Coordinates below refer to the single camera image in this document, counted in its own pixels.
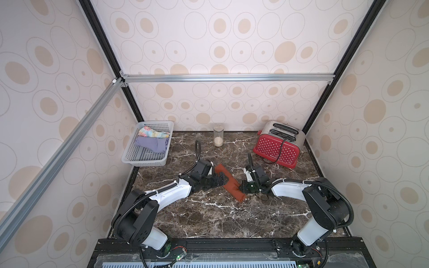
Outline rust orange skirt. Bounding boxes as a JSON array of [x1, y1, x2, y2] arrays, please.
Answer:
[[215, 164, 246, 203]]

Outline lavender purple skirt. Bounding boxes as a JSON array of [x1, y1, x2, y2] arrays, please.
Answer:
[[135, 136, 169, 153]]

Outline floral pastel skirt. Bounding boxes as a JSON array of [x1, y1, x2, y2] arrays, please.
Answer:
[[138, 126, 170, 138]]

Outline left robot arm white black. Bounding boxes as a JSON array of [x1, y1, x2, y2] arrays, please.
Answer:
[[111, 160, 229, 254]]

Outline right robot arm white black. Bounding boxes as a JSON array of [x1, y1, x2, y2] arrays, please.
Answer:
[[239, 164, 354, 258]]

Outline red polka dot toaster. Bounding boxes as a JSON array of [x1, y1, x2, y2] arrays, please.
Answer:
[[253, 121, 306, 169]]

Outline glass jar with white powder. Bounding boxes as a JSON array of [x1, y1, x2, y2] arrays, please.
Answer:
[[213, 124, 224, 147]]

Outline white plastic perforated basket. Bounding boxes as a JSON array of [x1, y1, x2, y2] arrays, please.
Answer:
[[121, 121, 174, 167]]

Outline black toaster power cord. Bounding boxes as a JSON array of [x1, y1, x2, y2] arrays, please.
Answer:
[[261, 138, 289, 165]]

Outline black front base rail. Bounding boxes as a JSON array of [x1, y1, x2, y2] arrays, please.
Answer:
[[88, 237, 375, 268]]

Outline horizontal aluminium frame bar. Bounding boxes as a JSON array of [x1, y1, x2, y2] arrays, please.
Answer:
[[123, 73, 335, 83]]

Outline black left corner post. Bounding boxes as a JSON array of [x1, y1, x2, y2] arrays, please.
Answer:
[[79, 0, 148, 132]]

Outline black corner post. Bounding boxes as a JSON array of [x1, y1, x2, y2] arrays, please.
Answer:
[[79, 0, 148, 132], [303, 0, 387, 134]]

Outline black right corner post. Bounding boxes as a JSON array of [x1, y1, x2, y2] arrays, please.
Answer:
[[303, 0, 387, 134]]

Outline diagonal aluminium frame bar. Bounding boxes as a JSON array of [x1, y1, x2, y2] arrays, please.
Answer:
[[1, 78, 124, 250]]

